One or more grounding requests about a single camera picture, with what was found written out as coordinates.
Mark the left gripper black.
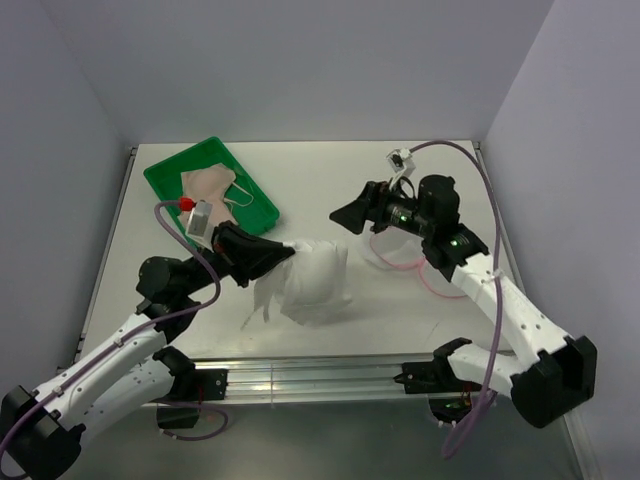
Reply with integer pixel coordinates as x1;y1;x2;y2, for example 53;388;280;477
179;220;294;297

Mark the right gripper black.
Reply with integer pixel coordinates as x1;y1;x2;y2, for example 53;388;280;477
329;177;434;238

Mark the white bra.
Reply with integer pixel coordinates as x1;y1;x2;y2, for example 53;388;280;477
253;239;352;326

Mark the white mesh laundry bag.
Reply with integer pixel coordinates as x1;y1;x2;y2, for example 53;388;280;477
356;228;465;300

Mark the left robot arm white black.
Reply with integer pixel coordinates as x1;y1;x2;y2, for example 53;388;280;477
1;223;295;479

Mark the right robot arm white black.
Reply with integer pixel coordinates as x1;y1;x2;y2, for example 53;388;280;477
329;175;597;428

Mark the beige pink bra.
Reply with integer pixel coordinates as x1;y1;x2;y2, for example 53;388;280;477
181;163;254;226

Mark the green plastic tray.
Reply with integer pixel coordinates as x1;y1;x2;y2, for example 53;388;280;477
144;137;280;236

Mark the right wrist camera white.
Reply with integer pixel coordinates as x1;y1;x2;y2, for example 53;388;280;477
386;148;415;184

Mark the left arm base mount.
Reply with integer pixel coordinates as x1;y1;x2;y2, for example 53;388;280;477
156;368;228;430

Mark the aluminium front rail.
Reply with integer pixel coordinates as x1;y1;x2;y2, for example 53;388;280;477
54;355;521;404

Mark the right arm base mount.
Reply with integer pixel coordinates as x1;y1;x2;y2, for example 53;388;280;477
393;359;480;426

